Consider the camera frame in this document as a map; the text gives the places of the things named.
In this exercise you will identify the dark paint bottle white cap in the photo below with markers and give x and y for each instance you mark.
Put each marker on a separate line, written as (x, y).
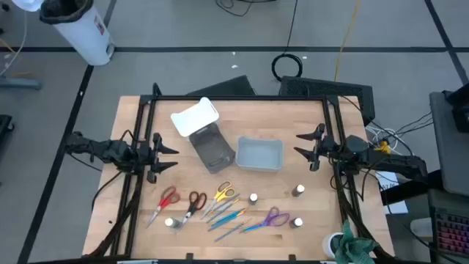
(171, 222)

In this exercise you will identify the smoky transparent plastic bin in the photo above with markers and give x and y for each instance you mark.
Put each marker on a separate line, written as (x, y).
(212, 150)

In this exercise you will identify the white paper sheet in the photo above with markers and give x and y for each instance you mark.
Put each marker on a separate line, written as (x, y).
(397, 207)

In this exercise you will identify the white computer mouse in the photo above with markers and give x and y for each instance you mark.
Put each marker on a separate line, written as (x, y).
(421, 227)

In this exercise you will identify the grey stand foot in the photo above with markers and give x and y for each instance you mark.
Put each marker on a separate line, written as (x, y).
(22, 83)

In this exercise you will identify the white plastic tub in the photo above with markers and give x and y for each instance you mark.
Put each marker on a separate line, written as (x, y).
(27, 4)

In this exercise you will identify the green cloth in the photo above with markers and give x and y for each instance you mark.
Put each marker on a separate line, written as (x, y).
(351, 245)

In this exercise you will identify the black chair base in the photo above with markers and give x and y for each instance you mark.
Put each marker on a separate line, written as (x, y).
(5, 126)

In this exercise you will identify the white plastic bin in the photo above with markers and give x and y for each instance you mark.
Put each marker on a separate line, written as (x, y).
(194, 117)

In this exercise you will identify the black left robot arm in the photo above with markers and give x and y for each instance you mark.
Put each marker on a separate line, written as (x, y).
(110, 150)

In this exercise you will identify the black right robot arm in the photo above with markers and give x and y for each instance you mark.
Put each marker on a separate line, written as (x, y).
(384, 161)

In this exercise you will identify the white round plant pot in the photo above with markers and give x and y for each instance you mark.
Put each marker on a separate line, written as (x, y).
(326, 245)

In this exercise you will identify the white trash can black bag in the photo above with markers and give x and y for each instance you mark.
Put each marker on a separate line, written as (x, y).
(84, 36)

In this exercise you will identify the black perforated computer case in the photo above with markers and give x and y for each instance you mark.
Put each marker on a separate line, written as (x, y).
(329, 89)

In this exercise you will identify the brown paint bottle white cap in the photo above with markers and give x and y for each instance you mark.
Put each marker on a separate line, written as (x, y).
(298, 190)

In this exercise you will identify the grey plastic bin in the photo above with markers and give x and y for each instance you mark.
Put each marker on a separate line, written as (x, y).
(260, 154)

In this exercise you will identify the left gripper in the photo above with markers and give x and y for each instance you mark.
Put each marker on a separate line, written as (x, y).
(146, 157)

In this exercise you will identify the backlit black keyboard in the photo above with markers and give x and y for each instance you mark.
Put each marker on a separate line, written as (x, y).
(452, 234)

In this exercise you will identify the black aluminium table frame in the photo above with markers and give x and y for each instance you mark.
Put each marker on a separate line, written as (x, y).
(238, 98)

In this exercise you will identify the green paint bottle white cap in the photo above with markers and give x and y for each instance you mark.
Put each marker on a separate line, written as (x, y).
(253, 198)

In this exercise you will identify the blue paint bottle white cap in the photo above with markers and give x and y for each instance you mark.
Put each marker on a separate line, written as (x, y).
(296, 222)

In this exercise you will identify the black flat panel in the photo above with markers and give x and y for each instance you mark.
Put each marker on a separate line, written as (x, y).
(227, 88)

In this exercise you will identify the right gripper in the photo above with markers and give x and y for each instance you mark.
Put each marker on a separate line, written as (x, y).
(333, 148)

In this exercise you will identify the black desktop device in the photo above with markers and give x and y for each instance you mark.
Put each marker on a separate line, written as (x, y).
(461, 113)

